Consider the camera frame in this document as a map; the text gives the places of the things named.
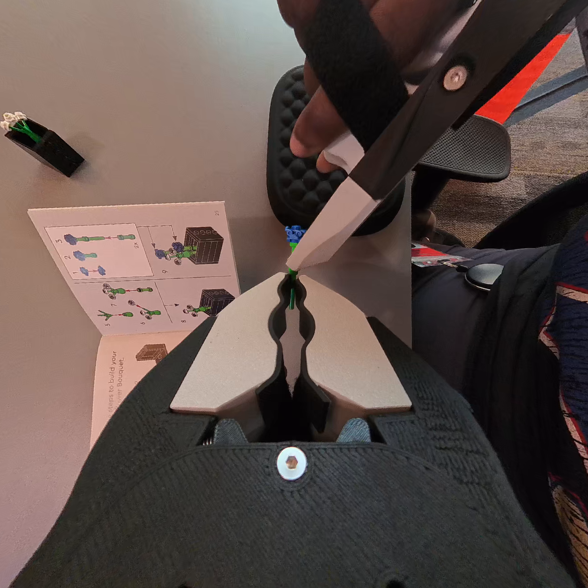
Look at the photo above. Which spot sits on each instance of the white instruction booklet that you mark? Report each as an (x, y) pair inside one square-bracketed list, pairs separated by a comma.
[(138, 266)]

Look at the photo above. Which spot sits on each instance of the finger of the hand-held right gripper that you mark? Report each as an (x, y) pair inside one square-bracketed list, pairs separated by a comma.
[(335, 220)]

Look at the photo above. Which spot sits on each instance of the black chair armrest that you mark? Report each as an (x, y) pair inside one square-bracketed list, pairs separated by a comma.
[(473, 152)]

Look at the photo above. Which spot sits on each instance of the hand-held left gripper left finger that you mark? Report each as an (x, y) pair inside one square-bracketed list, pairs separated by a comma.
[(230, 363)]

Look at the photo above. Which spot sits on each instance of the orange traffic cone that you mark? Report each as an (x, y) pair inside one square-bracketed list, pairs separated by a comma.
[(524, 78)]

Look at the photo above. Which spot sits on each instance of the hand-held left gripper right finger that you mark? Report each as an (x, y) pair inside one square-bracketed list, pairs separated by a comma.
[(358, 363)]

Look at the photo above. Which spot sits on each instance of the black mesh cushion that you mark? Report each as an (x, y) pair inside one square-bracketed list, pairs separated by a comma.
[(303, 165)]

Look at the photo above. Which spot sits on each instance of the black square frame brick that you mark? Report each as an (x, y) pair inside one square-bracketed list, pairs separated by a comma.
[(50, 147)]

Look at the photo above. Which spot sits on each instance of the grey desk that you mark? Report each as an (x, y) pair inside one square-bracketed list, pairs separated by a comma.
[(138, 92)]

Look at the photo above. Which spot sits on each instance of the person's dark clothing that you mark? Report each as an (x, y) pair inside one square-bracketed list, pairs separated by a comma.
[(514, 367)]

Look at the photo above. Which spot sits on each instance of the green toy stem brick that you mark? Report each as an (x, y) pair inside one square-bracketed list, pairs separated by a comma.
[(28, 131)]

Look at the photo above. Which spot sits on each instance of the small white flower brick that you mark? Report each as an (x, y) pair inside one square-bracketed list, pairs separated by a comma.
[(20, 117), (7, 119)]

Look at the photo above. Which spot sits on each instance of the person's right hand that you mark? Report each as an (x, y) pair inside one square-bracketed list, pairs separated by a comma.
[(317, 119)]

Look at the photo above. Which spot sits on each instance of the green toy rod brick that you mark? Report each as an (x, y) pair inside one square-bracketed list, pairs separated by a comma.
[(291, 285)]

